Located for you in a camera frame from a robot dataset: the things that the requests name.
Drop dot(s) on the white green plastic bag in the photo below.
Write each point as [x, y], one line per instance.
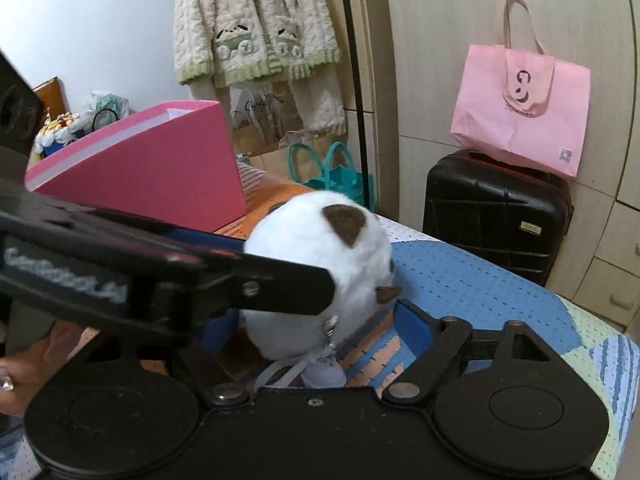
[107, 107]

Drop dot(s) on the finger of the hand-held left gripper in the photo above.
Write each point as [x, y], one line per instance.
[280, 285]

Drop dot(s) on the pink tote bag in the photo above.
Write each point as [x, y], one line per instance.
[520, 125]

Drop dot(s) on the wooden headboard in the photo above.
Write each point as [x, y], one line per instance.
[50, 92]

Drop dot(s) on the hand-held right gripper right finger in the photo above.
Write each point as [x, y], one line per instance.
[415, 325]

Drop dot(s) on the cream fleece pajamas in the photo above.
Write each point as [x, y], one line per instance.
[240, 10]

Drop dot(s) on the white brown plush toy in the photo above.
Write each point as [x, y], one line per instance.
[310, 240]

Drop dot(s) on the black suitcase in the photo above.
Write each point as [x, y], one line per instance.
[490, 220]

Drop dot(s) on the person's left hand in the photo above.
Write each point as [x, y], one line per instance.
[35, 375]

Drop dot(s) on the beige wooden wardrobe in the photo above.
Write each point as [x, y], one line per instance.
[425, 35]

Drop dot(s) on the brown paper bag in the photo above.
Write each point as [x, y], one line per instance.
[272, 160]
[255, 110]

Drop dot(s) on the white yellow toy bouquet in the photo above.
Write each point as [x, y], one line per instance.
[57, 135]

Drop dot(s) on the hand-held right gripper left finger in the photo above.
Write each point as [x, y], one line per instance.
[222, 330]

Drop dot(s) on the black metal pole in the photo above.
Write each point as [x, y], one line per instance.
[356, 85]

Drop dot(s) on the teal gift bag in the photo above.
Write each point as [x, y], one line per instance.
[340, 177]

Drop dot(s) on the patterned bed sheet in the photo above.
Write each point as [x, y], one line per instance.
[475, 285]

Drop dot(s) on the pink cardboard box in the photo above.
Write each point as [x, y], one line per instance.
[150, 175]

